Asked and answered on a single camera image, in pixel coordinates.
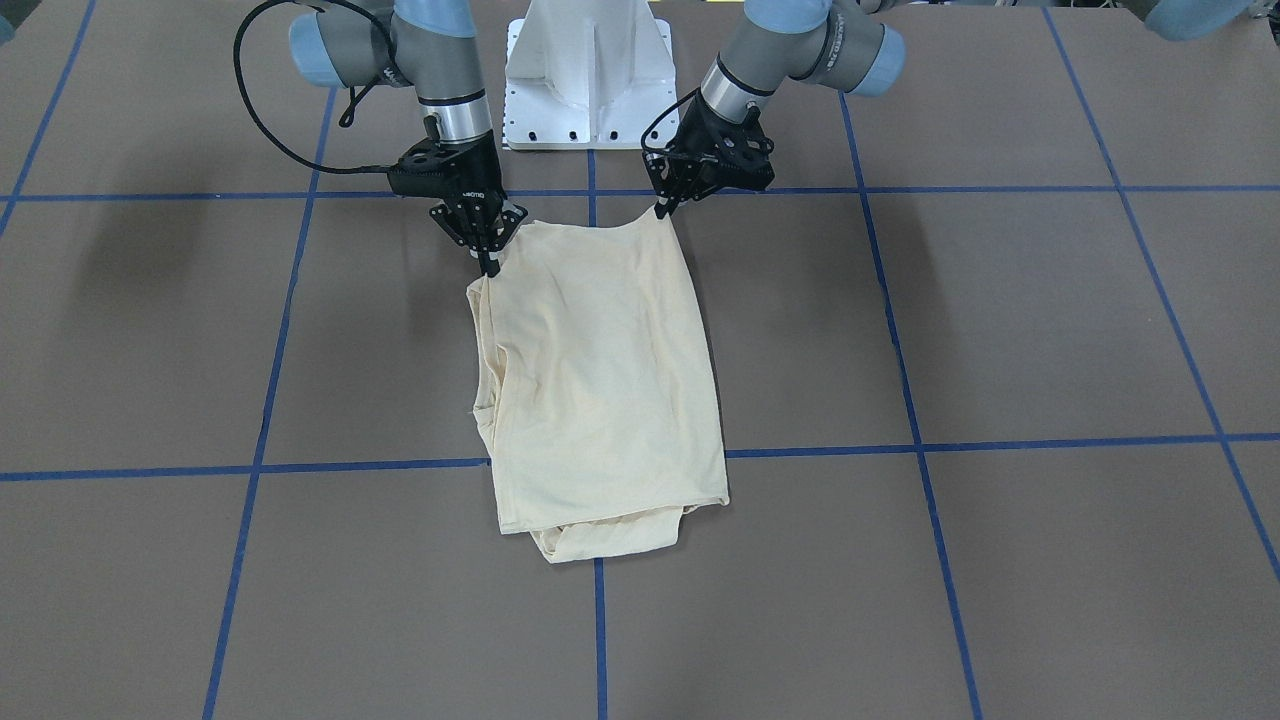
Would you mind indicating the cream long-sleeve printed shirt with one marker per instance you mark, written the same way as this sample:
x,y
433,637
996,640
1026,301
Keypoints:
x,y
596,401

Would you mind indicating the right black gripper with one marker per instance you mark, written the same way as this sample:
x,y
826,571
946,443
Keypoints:
x,y
473,177

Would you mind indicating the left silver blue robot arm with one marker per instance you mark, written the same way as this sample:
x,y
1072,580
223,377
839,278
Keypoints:
x,y
833,44

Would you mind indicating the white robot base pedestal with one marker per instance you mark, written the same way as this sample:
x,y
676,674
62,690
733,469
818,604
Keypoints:
x,y
589,75

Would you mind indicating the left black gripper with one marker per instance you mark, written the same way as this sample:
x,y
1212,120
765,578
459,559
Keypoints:
x,y
700,132

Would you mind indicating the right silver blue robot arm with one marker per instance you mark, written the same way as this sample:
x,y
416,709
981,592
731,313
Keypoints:
x,y
431,47

